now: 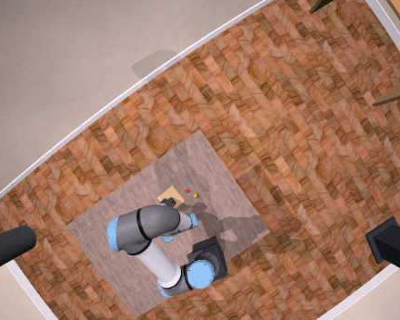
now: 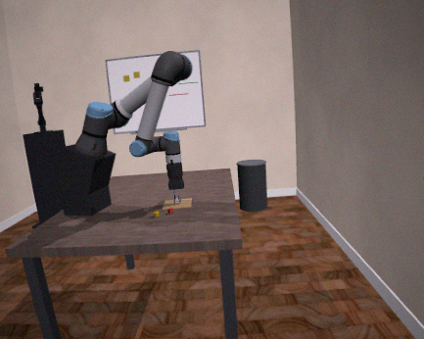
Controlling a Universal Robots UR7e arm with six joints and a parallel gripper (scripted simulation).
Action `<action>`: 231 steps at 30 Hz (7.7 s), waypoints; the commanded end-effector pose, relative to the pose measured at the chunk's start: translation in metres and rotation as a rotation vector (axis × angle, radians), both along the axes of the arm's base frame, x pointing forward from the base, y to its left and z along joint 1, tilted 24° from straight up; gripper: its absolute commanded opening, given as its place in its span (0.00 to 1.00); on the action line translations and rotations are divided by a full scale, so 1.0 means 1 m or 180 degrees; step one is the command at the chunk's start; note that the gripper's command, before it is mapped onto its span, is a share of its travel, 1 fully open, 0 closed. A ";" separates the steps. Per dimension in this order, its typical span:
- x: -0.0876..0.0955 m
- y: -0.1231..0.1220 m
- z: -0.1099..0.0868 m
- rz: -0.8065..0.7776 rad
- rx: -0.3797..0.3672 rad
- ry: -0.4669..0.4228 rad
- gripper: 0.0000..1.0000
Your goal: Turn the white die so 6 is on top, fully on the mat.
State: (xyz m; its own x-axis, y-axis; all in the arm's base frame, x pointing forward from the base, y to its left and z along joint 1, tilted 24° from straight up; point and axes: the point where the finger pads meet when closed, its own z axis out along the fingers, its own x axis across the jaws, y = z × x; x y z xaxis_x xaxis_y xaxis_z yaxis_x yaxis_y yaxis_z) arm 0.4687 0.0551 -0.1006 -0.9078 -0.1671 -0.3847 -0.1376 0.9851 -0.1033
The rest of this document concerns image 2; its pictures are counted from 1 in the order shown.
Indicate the tan flat mat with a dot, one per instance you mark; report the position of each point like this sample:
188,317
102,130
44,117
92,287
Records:
185,203

